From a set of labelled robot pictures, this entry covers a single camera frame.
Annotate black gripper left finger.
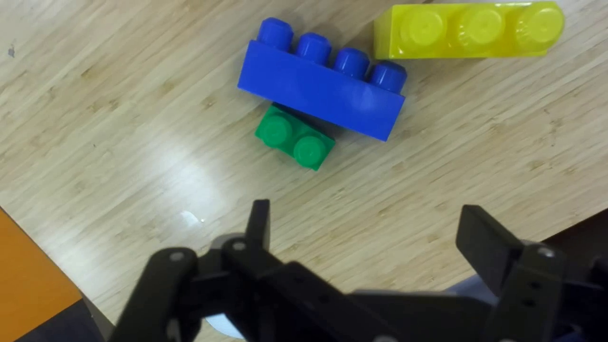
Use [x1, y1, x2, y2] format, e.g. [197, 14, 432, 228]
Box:
[111, 198, 388, 342]

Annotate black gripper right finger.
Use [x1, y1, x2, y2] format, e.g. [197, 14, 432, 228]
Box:
[457, 204, 608, 342]

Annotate small green LEGO block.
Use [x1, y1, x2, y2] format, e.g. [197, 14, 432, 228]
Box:
[254, 103, 337, 173]

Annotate blue four-stud LEGO block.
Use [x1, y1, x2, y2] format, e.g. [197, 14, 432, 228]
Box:
[236, 15, 409, 143]

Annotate yellow LEGO block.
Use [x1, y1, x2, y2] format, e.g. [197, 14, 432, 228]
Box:
[373, 0, 567, 61]

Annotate orange flat panel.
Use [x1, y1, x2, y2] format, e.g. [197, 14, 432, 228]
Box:
[0, 207, 86, 342]

